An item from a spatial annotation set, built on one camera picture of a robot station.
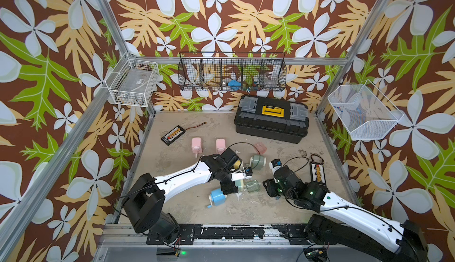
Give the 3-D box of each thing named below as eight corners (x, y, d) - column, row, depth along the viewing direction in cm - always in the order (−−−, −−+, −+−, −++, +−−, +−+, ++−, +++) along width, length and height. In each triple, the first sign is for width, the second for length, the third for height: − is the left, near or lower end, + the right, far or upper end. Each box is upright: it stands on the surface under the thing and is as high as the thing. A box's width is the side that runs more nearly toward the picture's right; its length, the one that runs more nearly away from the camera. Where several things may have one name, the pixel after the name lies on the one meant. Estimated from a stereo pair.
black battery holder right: (310, 182, 91) (311, 180, 89) (309, 162, 98) (310, 161, 97) (325, 186, 90) (326, 184, 88) (323, 166, 97) (324, 164, 95)
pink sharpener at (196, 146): (192, 157, 100) (190, 150, 94) (194, 144, 105) (192, 137, 99) (201, 157, 100) (199, 150, 94) (202, 144, 105) (201, 137, 99)
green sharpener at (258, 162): (249, 170, 94) (251, 163, 88) (249, 162, 97) (250, 155, 91) (264, 170, 94) (266, 163, 88) (263, 162, 97) (265, 155, 91)
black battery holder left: (161, 140, 108) (160, 138, 106) (179, 127, 115) (178, 124, 113) (167, 145, 106) (166, 143, 104) (185, 131, 113) (184, 129, 111)
